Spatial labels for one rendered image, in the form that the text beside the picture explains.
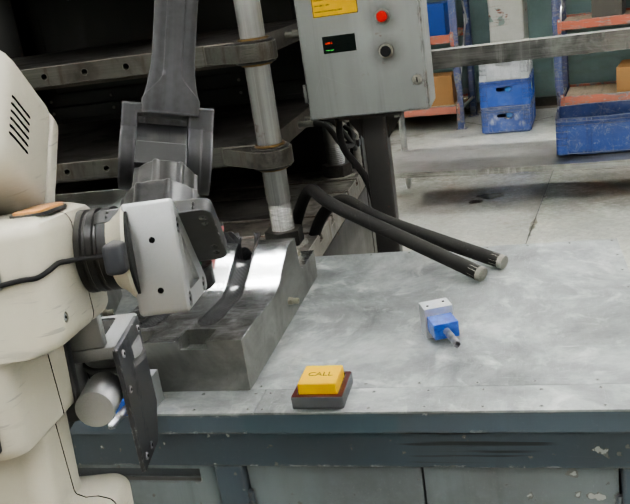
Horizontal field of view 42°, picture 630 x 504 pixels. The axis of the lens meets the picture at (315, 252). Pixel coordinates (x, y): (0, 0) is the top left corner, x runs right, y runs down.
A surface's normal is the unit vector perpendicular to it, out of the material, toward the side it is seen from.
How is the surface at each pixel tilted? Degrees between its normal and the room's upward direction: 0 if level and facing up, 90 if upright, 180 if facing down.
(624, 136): 93
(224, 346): 90
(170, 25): 78
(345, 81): 90
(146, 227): 82
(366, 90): 90
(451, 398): 0
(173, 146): 41
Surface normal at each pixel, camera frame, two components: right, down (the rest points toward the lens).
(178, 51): 0.18, 0.07
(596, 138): -0.29, 0.38
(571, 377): -0.14, -0.94
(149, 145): 0.18, -0.57
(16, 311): -0.04, 0.18
